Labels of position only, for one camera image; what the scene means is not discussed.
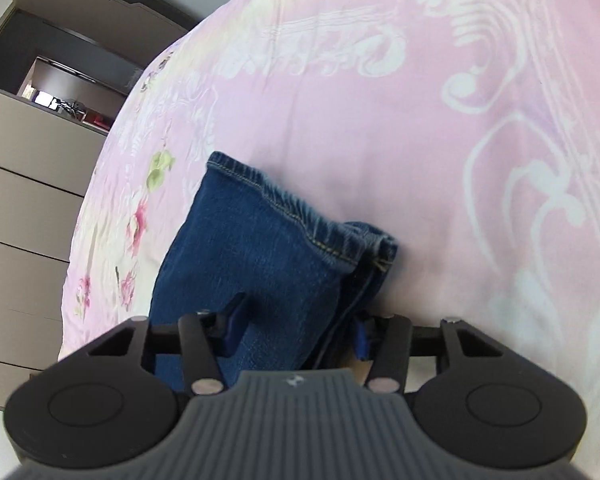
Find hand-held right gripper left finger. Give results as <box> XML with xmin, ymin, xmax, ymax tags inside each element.
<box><xmin>59</xmin><ymin>292</ymin><xmax>248</xmax><ymax>396</ymax></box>

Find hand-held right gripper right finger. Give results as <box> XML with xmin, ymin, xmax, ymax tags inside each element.
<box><xmin>352</xmin><ymin>312</ymin><xmax>504</xmax><ymax>393</ymax></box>

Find blue denim pants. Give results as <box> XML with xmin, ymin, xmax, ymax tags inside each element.
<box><xmin>147</xmin><ymin>151</ymin><xmax>400</xmax><ymax>393</ymax></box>

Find pink floral blanket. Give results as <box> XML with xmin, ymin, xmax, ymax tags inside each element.
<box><xmin>57</xmin><ymin>0</ymin><xmax>600</xmax><ymax>411</ymax></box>

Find beige wardrobe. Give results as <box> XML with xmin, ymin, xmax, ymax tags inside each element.
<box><xmin>0</xmin><ymin>80</ymin><xmax>112</xmax><ymax>411</ymax></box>

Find hallway cabinet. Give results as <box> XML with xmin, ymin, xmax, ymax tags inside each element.
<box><xmin>16</xmin><ymin>55</ymin><xmax>133</xmax><ymax>133</ymax></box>

